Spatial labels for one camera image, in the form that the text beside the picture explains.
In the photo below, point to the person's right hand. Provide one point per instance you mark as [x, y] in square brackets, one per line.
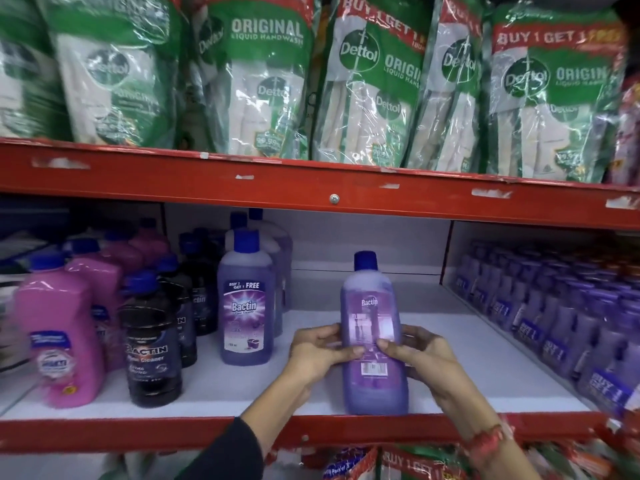
[432, 367]

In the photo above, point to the person's left hand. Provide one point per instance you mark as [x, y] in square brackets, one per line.
[312, 357]

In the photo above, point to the person's right thumb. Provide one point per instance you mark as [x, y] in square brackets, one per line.
[397, 350]

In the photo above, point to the person's left thumb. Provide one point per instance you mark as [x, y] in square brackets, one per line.
[346, 353]

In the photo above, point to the purple cleaner bottle plain label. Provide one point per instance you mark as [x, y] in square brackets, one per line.
[372, 384]

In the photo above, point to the person's right forearm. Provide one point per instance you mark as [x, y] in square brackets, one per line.
[492, 454]

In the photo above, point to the person's left forearm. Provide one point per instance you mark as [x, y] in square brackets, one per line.
[260, 429]

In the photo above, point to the purple floor cleaner bottle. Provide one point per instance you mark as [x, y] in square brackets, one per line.
[277, 274]
[285, 249]

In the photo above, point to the purple cleaner bottle offer label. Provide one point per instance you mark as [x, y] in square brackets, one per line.
[245, 319]

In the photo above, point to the blue white packet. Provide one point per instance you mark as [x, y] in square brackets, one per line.
[347, 467]

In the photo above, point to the red green packet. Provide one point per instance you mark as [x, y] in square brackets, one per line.
[415, 469]

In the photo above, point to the black floor cleaner bottle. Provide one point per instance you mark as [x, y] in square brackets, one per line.
[204, 294]
[186, 324]
[152, 359]

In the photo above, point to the rows of small purple bottles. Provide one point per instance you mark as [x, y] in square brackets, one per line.
[565, 314]

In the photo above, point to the red metal shelf beam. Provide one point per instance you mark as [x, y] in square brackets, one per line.
[150, 432]
[300, 187]

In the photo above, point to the pink floor cleaner bottle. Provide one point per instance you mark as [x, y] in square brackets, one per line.
[60, 339]
[152, 242]
[125, 252]
[102, 284]

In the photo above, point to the row of green handwash pouches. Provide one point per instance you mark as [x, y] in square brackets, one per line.
[360, 94]

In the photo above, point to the pink packet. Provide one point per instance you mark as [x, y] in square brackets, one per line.
[629, 139]

